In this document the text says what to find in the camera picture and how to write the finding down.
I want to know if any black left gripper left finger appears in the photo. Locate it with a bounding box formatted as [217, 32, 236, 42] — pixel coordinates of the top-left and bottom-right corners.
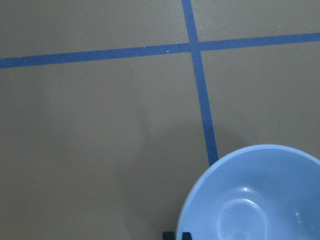
[162, 231, 176, 240]

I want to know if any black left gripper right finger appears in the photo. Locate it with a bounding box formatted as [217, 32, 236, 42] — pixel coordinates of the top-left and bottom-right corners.
[181, 232, 192, 240]

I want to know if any blue bowl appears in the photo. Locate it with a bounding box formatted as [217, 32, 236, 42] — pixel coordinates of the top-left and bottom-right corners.
[176, 144, 320, 240]

